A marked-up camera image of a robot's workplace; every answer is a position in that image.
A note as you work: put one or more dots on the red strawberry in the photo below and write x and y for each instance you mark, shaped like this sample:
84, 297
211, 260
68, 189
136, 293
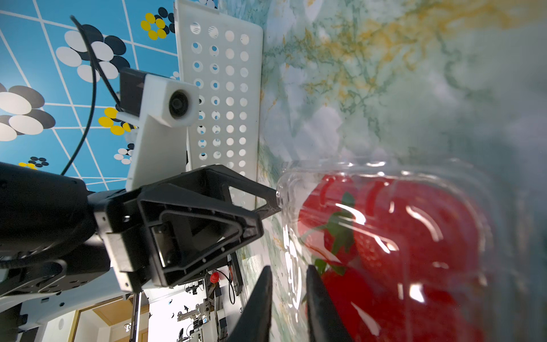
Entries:
415, 233
319, 217
372, 313

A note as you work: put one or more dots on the white perforated plastic basket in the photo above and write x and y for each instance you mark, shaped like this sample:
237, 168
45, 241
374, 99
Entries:
221, 56

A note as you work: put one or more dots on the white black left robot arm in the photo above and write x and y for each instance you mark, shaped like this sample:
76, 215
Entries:
63, 245

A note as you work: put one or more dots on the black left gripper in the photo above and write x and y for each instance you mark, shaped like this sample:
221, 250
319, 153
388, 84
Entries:
163, 236

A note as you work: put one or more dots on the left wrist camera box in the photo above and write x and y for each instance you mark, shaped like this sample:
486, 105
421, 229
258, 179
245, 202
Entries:
162, 109

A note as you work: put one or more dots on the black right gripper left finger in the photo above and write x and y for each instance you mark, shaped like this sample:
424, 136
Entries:
255, 322

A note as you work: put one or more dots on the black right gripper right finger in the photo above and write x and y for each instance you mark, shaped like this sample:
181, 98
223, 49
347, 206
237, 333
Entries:
324, 322

